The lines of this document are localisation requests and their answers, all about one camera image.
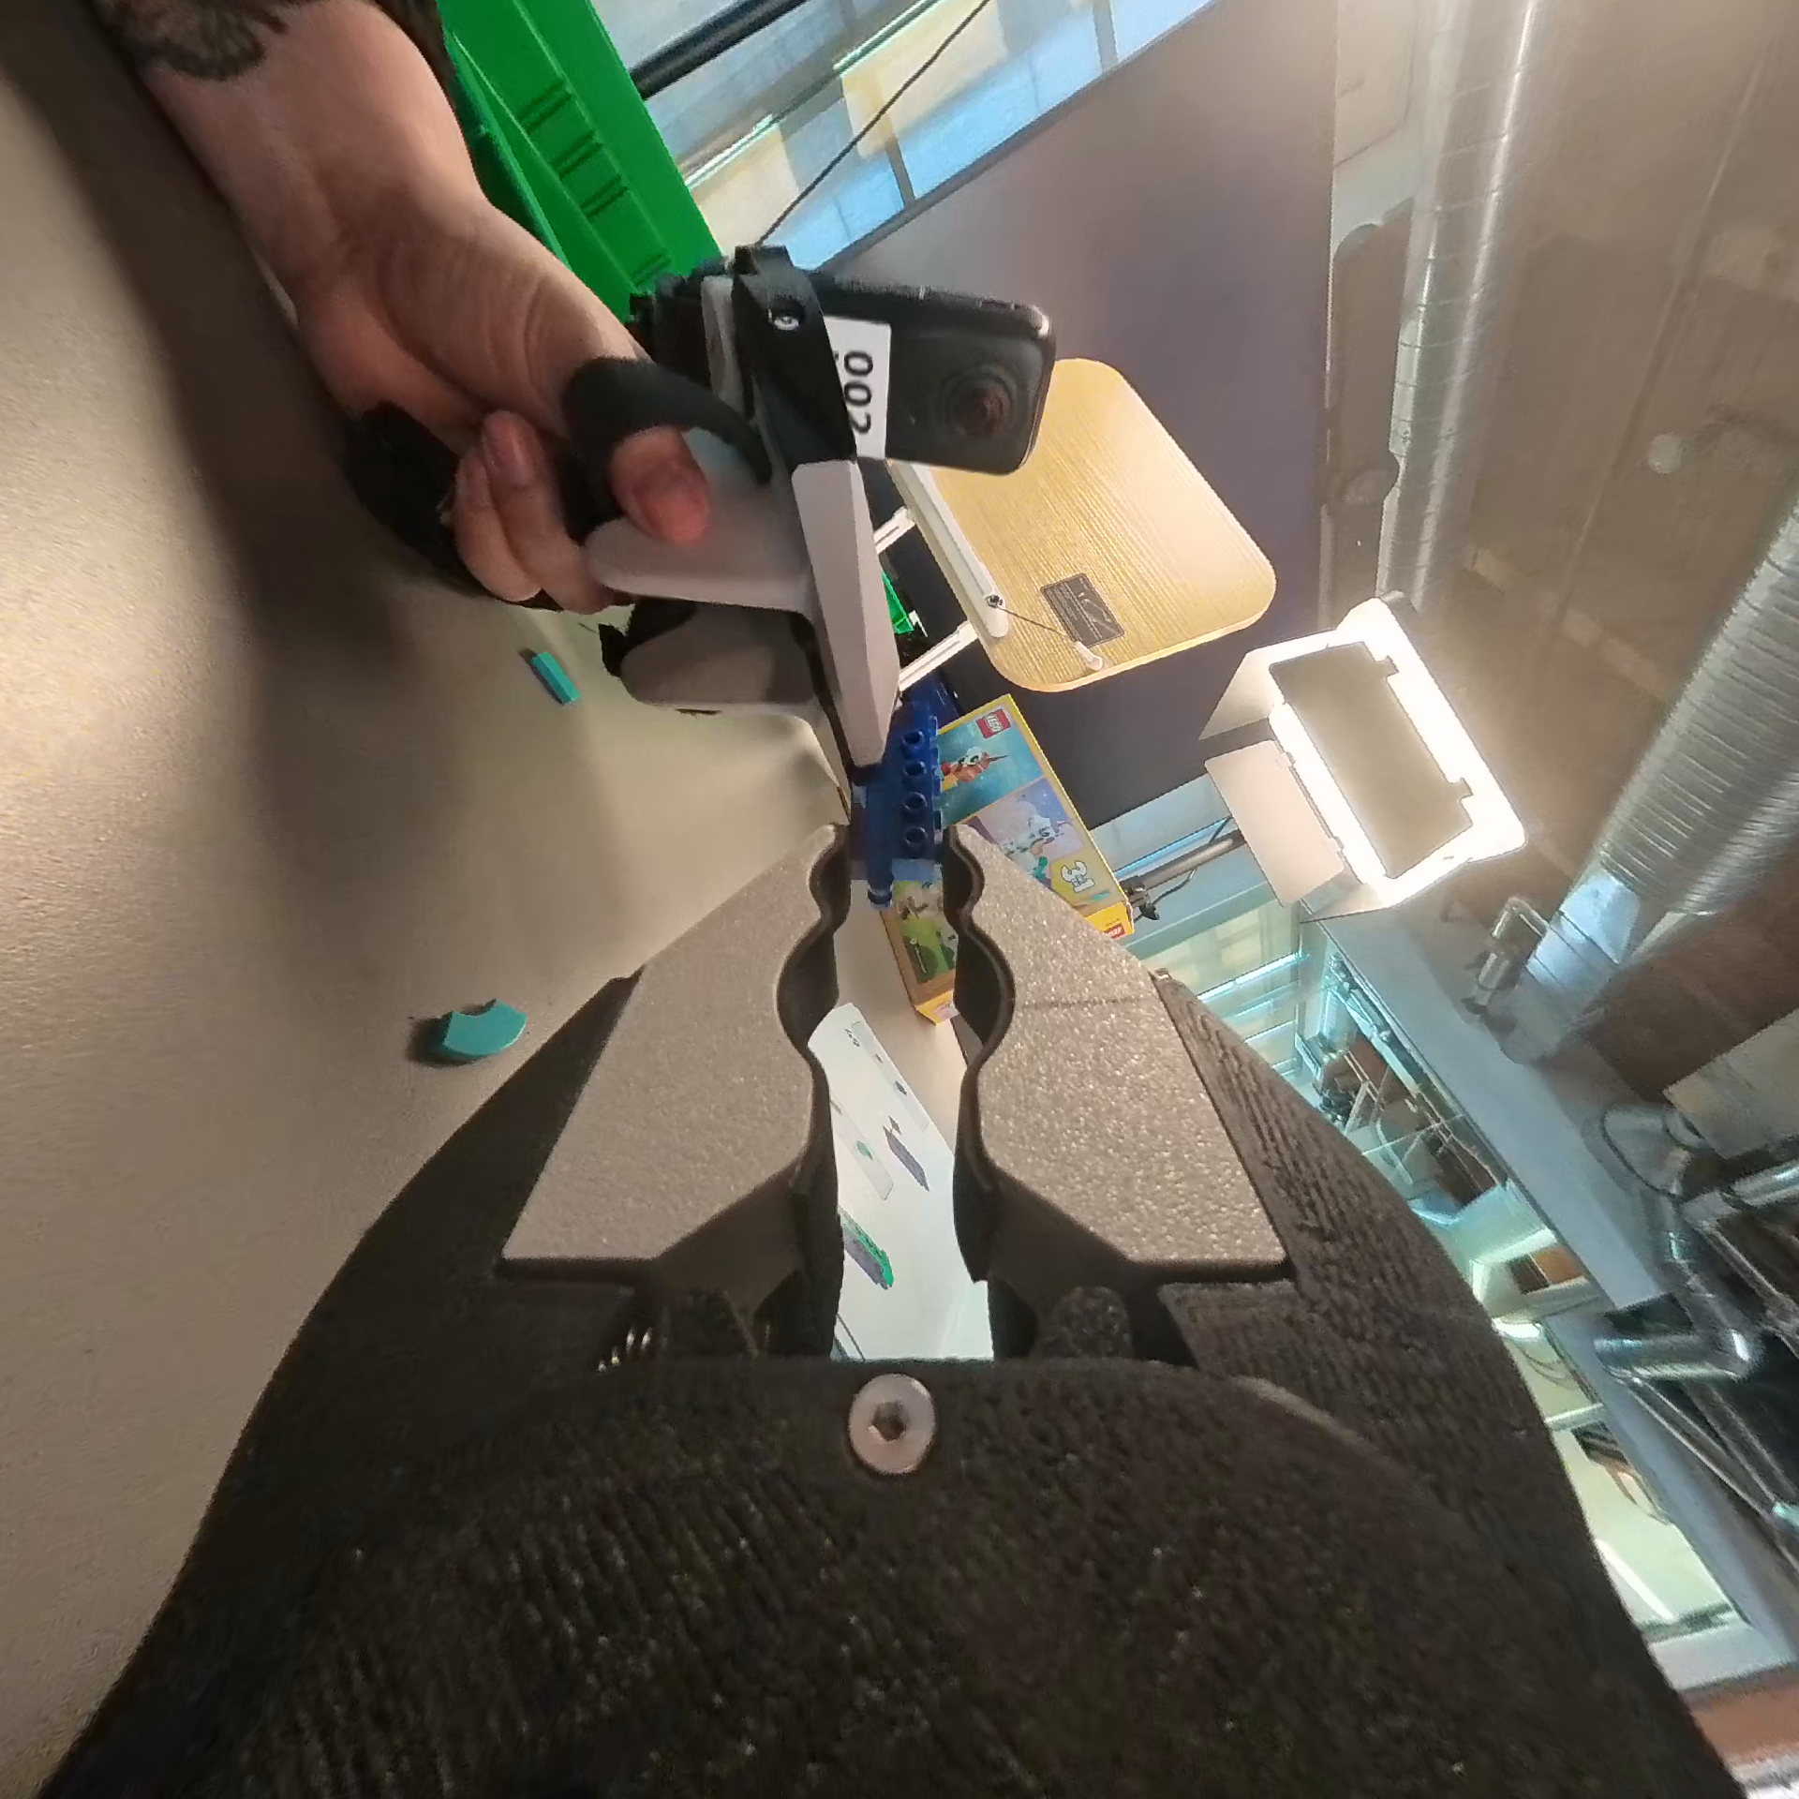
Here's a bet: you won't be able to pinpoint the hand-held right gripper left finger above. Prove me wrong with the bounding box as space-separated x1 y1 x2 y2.
494 822 853 1359

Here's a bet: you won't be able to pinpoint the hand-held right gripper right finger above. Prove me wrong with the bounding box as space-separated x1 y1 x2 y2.
939 825 1290 1359

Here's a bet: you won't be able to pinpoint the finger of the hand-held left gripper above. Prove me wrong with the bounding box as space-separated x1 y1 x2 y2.
789 459 903 778

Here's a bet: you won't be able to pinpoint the blue lego assembly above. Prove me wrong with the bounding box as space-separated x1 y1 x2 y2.
848 703 946 907

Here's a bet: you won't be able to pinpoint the green plastic bin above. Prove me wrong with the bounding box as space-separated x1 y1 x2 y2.
438 0 923 640

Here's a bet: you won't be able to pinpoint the person's left forearm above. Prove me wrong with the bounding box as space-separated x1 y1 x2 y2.
83 0 486 286

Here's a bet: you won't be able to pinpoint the teal curved lego piece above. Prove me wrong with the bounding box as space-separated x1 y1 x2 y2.
412 998 531 1067

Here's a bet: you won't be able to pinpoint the yellow lego set box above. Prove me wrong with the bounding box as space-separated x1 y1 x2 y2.
878 696 1139 1031

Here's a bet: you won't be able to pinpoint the person's left hand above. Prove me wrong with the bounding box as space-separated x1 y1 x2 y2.
275 142 713 618

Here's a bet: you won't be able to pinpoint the wooden chair seat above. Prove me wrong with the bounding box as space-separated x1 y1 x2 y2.
878 358 1273 696

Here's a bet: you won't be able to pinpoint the open instruction booklet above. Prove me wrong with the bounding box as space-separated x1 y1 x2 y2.
804 1003 991 1361

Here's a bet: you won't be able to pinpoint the black light stand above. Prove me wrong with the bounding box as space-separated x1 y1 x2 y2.
1124 822 1252 921

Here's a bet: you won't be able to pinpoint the studio light panel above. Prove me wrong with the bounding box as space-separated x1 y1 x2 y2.
1204 595 1524 921

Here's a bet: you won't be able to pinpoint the silver ventilation duct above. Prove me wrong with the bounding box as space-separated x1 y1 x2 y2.
1398 0 1583 607
1518 555 1799 1072

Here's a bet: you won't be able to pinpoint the silver flexible duct pipes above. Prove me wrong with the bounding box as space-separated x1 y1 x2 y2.
1594 1104 1799 1491

